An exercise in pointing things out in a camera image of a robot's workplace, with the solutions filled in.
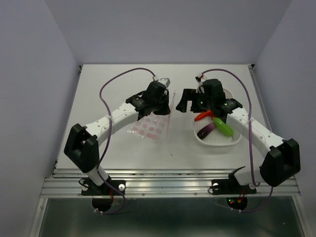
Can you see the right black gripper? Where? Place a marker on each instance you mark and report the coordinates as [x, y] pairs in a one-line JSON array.
[[189, 95]]

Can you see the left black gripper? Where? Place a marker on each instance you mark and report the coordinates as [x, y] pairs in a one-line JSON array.
[[166, 110]]

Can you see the clear zip top bag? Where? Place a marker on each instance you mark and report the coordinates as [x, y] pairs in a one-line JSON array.
[[153, 127]]

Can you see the purple toy eggplant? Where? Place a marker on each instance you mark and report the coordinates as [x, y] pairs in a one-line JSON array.
[[205, 131]]

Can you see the green toy leaf vegetable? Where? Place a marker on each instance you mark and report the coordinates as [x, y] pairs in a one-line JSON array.
[[223, 127]]

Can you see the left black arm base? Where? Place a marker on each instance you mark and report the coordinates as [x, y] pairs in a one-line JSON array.
[[103, 197]]

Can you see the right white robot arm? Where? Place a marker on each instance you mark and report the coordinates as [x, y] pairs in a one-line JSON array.
[[281, 157]]

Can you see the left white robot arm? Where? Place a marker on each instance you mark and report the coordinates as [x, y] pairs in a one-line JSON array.
[[83, 142]]

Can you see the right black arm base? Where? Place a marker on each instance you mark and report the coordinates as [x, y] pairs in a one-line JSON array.
[[236, 193]]

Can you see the orange toy carrot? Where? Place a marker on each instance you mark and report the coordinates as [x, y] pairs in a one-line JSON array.
[[203, 115]]

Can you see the white perforated plastic basket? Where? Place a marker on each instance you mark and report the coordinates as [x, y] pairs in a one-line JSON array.
[[216, 138]]

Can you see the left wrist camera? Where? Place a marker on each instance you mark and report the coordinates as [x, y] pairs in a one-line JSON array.
[[165, 81]]

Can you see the aluminium rail frame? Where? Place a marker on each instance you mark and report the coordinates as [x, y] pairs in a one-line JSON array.
[[167, 183]]

